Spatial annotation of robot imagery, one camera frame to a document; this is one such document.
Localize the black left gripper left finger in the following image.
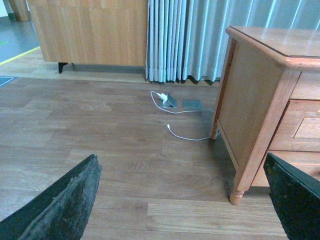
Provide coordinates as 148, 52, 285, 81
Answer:
0, 154, 102, 240

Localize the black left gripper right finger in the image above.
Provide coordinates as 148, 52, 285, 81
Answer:
263, 153, 320, 240

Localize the wooden drawer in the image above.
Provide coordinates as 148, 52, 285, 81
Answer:
249, 150, 320, 188
269, 99, 320, 152

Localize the wooden nightstand dresser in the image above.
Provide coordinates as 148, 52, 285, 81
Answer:
210, 26, 320, 205

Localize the closed metal floor plate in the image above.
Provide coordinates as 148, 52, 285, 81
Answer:
182, 99, 203, 110

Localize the white charger plug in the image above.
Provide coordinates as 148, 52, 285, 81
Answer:
157, 93, 168, 102

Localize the open metal floor socket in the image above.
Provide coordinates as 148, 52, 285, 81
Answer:
158, 93, 177, 108

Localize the light wood cabinet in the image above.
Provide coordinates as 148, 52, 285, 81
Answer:
27, 0, 148, 72

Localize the grey pleated curtain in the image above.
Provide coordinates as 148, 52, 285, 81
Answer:
145, 0, 320, 83

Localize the white charging cable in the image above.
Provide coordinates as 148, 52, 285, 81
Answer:
150, 90, 221, 141

